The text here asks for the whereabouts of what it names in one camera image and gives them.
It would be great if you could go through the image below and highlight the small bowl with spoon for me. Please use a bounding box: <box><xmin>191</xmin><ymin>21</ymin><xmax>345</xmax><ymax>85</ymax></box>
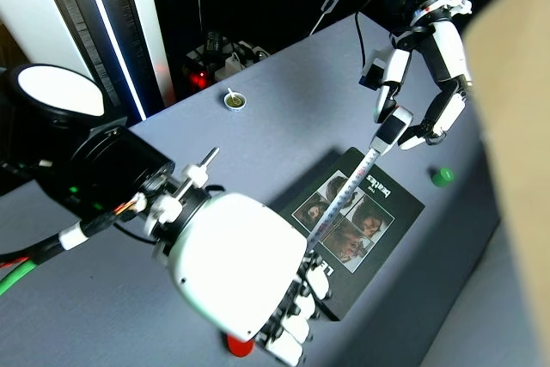
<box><xmin>223</xmin><ymin>87</ymin><xmax>248</xmax><ymax>113</ymax></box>

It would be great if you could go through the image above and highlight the beige board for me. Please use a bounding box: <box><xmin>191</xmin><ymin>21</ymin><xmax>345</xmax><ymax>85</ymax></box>
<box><xmin>457</xmin><ymin>0</ymin><xmax>550</xmax><ymax>367</ymax></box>

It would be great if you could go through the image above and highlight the green cylinder block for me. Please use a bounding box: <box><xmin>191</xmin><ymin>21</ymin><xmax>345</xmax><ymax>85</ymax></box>
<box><xmin>431</xmin><ymin>166</ymin><xmax>455</xmax><ymax>188</ymax></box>

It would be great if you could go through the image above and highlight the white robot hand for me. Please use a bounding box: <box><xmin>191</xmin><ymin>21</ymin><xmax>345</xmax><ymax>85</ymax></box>
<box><xmin>359</xmin><ymin>18</ymin><xmax>474</xmax><ymax>151</ymax></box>
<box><xmin>154</xmin><ymin>193</ymin><xmax>334</xmax><ymax>366</ymax></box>

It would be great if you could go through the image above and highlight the black Let It Be album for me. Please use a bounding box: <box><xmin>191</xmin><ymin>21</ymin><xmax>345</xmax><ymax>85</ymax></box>
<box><xmin>274</xmin><ymin>146</ymin><xmax>426</xmax><ymax>321</ymax></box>

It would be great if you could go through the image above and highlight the grey table cloth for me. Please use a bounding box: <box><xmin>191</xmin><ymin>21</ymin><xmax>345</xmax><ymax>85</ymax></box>
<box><xmin>0</xmin><ymin>12</ymin><xmax>504</xmax><ymax>367</ymax></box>

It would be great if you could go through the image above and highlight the grey tape measure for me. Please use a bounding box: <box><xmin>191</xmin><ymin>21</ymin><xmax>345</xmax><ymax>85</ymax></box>
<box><xmin>305</xmin><ymin>106</ymin><xmax>415</xmax><ymax>254</ymax></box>

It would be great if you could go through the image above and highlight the white power strip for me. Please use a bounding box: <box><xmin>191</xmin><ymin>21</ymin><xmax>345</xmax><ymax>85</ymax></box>
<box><xmin>184</xmin><ymin>40</ymin><xmax>272</xmax><ymax>84</ymax></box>

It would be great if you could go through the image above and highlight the red heart block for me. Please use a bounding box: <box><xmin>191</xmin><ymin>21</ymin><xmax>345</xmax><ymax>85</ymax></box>
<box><xmin>226</xmin><ymin>334</ymin><xmax>254</xmax><ymax>358</ymax></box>

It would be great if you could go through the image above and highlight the thin black cable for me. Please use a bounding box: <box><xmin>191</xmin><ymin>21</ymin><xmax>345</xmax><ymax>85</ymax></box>
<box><xmin>354</xmin><ymin>12</ymin><xmax>367</xmax><ymax>68</ymax></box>

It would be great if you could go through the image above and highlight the black power adapter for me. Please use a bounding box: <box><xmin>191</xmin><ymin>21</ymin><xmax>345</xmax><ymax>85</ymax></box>
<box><xmin>205</xmin><ymin>30</ymin><xmax>224</xmax><ymax>57</ymax></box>

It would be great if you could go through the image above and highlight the thick green cable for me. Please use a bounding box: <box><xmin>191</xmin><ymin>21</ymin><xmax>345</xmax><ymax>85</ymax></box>
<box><xmin>0</xmin><ymin>257</ymin><xmax>38</xmax><ymax>297</ymax></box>

